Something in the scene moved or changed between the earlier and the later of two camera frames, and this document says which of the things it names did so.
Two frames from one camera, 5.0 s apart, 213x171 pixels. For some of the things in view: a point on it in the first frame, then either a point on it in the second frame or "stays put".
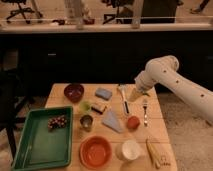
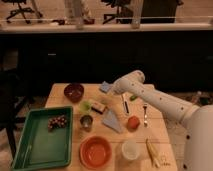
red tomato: (133, 123) stays put
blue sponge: (103, 93) → (105, 86)
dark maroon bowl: (74, 92) stays put
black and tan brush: (99, 108) stays put
